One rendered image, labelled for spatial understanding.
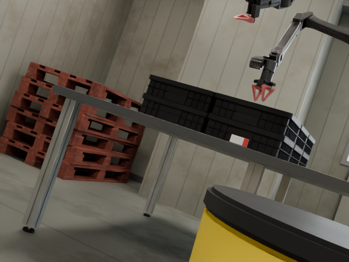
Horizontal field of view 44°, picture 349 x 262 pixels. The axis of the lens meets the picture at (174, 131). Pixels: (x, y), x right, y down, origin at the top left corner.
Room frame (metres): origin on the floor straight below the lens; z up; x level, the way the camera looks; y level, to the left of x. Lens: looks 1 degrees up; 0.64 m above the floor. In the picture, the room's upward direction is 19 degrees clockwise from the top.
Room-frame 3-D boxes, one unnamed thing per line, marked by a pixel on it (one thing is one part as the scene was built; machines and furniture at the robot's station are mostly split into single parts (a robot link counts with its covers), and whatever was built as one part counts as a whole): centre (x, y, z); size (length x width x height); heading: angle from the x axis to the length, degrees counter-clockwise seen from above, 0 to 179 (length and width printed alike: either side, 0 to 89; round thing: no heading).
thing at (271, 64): (2.10, -0.34, 1.13); 0.07 x 0.06 x 0.07; 70
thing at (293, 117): (2.17, -0.37, 0.92); 0.40 x 0.30 x 0.02; 64
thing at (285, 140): (2.17, -0.37, 0.76); 0.40 x 0.30 x 0.12; 64
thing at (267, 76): (2.10, -0.34, 1.07); 0.10 x 0.07 x 0.07; 26
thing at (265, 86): (2.08, -0.35, 1.00); 0.07 x 0.07 x 0.09; 26
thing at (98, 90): (4.42, 0.92, 0.45); 1.29 x 0.86 x 0.89; 159
